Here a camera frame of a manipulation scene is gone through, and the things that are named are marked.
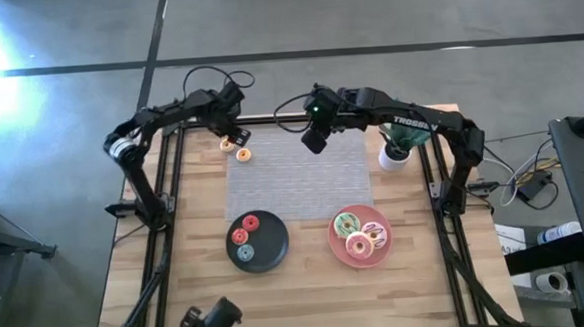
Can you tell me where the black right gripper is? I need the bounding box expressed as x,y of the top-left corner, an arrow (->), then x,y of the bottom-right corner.
297,83 -> 351,156

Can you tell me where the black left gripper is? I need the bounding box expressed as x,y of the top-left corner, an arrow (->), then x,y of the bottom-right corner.
200,80 -> 253,148

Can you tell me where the large green frosted donut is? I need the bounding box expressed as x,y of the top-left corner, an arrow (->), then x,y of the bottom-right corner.
332,211 -> 363,240

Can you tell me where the pink round plate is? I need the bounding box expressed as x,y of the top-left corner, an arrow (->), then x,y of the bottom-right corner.
325,201 -> 396,272

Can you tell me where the large pink frosted donut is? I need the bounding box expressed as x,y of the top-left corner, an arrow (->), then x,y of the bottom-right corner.
345,230 -> 376,262

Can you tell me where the large white chocolate-drizzle donut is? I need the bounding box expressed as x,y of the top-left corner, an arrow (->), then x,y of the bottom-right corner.
360,220 -> 390,250

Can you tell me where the small blue donut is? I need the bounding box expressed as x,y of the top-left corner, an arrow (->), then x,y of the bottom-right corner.
235,243 -> 256,264

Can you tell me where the black round plate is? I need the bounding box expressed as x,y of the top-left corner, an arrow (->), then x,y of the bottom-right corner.
223,208 -> 292,276

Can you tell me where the grey woven placemat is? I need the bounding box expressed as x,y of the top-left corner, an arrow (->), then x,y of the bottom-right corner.
219,121 -> 376,225

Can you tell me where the green plant in white pot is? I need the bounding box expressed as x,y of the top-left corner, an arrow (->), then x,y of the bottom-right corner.
375,120 -> 437,174

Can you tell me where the white printed paper box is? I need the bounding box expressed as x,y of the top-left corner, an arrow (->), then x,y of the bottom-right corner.
493,222 -> 529,257

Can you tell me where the black power adapter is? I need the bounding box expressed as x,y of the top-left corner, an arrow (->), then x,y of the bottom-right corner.
516,169 -> 551,202

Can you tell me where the dark metal stand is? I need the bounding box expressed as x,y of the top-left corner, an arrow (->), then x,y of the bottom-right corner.
0,193 -> 58,263

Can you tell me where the black shelf board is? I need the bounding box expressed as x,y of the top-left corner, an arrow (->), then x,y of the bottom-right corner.
503,231 -> 584,277

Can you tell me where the white plastic bottle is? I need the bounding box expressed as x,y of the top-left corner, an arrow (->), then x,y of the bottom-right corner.
534,220 -> 584,246

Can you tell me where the white tape roll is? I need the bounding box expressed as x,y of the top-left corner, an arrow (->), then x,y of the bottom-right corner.
534,270 -> 571,296

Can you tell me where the black aluminium table frame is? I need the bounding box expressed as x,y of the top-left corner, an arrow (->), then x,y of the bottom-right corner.
83,91 -> 527,327

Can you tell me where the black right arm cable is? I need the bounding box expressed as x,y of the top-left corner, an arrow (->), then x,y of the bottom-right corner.
271,91 -> 321,135

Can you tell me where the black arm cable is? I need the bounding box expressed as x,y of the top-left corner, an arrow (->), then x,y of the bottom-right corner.
181,62 -> 257,98
271,91 -> 321,135

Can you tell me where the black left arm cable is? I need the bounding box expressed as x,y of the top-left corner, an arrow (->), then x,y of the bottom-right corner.
181,62 -> 257,98

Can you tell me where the black camera rig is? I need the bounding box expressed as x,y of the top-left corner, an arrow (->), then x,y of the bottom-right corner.
166,294 -> 246,327

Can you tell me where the white floor cable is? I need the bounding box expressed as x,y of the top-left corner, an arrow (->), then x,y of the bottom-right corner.
496,150 -> 559,209

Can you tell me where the black floor cable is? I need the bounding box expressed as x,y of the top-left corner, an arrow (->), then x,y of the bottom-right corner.
483,129 -> 551,145

